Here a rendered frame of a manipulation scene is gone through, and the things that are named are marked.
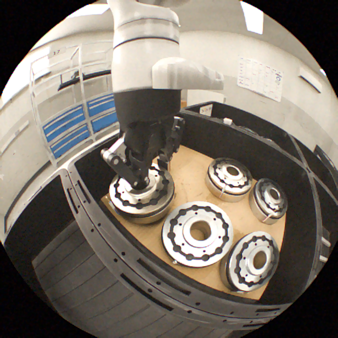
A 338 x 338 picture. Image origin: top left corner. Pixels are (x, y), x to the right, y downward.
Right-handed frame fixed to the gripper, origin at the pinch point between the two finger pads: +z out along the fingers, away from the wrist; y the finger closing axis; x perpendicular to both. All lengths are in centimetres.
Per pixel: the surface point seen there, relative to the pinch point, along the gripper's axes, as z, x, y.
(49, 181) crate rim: -5.9, -7.8, 15.3
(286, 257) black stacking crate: 1.5, 29.5, 1.0
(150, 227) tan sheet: 4.1, 4.1, 6.3
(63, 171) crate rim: -5.9, -7.4, 12.1
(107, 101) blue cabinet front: 12, -189, -81
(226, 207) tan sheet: 4.1, 12.9, -4.8
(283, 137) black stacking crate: -3, 29, -47
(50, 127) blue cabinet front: 7, -183, 24
